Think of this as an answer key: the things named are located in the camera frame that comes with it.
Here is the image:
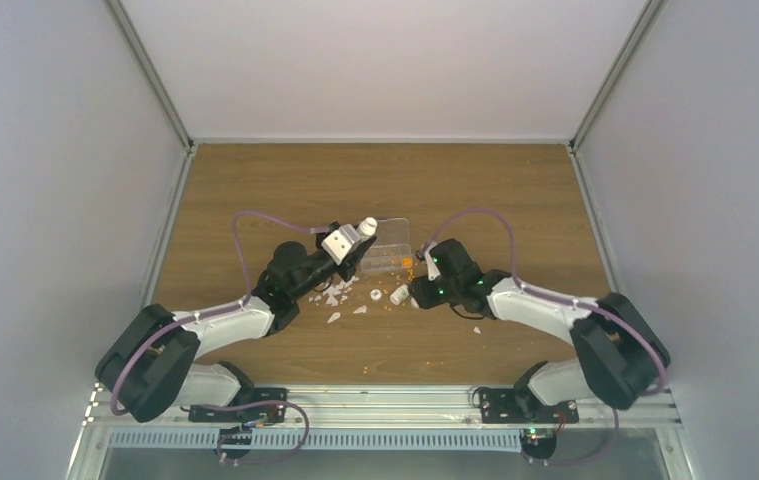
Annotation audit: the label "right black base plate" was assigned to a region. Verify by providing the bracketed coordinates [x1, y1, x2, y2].
[471, 386, 580, 426]

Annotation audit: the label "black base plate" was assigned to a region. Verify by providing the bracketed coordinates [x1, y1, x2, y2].
[471, 386, 580, 426]
[180, 387, 289, 424]

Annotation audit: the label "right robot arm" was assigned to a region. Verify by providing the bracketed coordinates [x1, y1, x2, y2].
[409, 239, 671, 418]

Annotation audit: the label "spilled orange pills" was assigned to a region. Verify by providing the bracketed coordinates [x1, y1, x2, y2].
[362, 245, 466, 374]

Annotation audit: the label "clear plastic pill organizer box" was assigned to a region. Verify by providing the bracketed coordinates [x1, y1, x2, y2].
[360, 217, 414, 274]

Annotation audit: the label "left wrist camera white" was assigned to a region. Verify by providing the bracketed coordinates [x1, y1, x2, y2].
[321, 232, 362, 265]

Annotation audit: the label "white slotted cable duct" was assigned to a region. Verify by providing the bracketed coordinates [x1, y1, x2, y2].
[108, 427, 522, 453]

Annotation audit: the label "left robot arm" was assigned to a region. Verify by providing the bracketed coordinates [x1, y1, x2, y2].
[95, 217, 378, 423]

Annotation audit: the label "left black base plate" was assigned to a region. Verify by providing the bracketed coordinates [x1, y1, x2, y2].
[180, 387, 289, 424]

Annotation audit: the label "white pill fragments pile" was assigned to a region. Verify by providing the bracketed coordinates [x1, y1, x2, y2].
[306, 276, 370, 324]

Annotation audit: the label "capped white pill bottle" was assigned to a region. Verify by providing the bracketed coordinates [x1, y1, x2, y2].
[357, 217, 378, 239]

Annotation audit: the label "aluminium front rail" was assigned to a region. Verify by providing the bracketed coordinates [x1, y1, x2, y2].
[82, 385, 682, 429]

